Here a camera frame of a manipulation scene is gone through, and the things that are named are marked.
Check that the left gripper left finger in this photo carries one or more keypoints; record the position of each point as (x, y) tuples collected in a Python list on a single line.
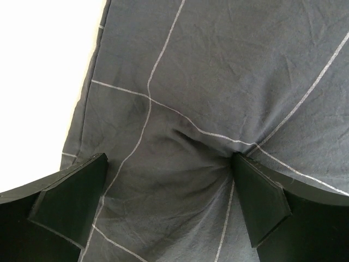
[(50, 219)]

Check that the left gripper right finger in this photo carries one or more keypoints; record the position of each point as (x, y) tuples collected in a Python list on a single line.
[(288, 220)]

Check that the dark grey checked pillowcase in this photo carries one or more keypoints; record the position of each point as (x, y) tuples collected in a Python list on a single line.
[(175, 88)]

